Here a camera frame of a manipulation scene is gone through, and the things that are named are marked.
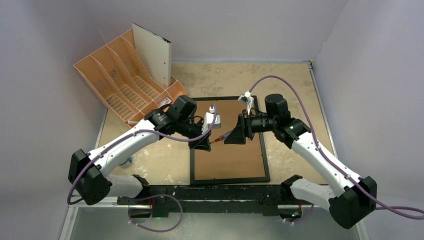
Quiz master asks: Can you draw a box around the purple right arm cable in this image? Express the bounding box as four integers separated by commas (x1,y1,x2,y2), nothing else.
248,75,424,225

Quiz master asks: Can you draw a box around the white binder board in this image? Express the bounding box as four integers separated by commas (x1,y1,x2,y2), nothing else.
132,22,172,89

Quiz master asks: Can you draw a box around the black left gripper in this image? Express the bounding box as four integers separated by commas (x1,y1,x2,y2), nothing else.
176,117,212,151

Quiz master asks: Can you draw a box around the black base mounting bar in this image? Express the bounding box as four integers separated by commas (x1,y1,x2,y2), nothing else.
117,184,313,218

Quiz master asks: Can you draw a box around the small red white box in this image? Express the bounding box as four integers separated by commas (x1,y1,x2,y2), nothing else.
158,97,173,109

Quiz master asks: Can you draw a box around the blue patterned tape roll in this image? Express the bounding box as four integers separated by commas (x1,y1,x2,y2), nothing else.
119,157,133,168

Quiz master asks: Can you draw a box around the peach plastic file organizer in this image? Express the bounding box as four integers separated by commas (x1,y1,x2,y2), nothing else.
74,30,187,128

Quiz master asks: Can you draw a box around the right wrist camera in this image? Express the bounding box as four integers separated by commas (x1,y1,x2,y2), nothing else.
237,91,254,116

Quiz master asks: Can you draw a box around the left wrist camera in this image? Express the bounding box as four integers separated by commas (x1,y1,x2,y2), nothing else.
202,104,222,133

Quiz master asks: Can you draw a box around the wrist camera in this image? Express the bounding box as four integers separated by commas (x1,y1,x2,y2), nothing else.
202,104,222,133
237,91,254,116

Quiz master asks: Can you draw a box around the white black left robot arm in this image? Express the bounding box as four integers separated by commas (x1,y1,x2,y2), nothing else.
67,95,220,206

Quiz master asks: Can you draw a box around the aluminium rail frame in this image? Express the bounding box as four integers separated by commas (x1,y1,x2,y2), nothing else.
59,60,370,240

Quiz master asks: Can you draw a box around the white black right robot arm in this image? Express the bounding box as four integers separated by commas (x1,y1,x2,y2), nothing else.
223,91,378,229

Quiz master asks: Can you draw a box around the black sunflower photo frame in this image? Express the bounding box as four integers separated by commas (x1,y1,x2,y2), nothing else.
190,96,271,185

